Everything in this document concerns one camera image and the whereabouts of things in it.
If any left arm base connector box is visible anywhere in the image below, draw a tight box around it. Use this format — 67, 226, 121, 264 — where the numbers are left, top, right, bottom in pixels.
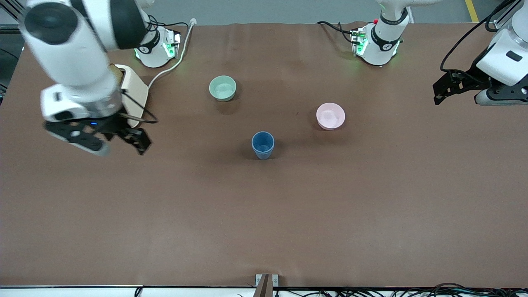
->
351, 28, 368, 56

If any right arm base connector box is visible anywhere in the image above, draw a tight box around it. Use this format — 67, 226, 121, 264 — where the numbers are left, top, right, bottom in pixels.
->
163, 30, 182, 59

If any cream white toaster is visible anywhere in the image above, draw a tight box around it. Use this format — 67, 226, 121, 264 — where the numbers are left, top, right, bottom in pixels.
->
113, 64, 149, 128

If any green bowl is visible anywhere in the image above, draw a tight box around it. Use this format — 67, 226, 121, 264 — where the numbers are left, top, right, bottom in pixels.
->
209, 75, 237, 102

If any pink bowl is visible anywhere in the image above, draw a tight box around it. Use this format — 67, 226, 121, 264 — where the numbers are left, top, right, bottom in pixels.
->
316, 103, 346, 130

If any brown table cover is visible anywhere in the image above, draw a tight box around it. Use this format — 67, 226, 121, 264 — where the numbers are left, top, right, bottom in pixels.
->
0, 23, 528, 288

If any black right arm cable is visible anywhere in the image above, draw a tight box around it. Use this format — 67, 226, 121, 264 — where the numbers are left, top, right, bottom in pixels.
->
122, 89, 159, 124

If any aluminium frame profile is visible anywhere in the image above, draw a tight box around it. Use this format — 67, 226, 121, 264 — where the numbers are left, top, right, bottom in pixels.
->
0, 0, 29, 34
493, 0, 516, 31

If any black right base cable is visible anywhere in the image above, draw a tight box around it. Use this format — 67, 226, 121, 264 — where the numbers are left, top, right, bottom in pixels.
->
146, 14, 188, 42

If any black base cable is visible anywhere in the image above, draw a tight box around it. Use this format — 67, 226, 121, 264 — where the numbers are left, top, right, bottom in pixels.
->
317, 21, 356, 44
146, 14, 188, 42

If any black left base cable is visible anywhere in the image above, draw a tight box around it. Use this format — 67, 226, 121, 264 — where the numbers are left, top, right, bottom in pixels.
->
317, 21, 356, 44

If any white toaster power cable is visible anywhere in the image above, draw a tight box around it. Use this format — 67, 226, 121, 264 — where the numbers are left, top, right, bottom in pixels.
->
147, 18, 197, 89

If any grey metal bracket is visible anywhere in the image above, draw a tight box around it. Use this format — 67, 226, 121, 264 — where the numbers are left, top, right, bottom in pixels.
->
255, 274, 279, 297

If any black cable bundle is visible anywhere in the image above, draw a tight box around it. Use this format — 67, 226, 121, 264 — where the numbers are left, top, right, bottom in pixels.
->
274, 283, 528, 297

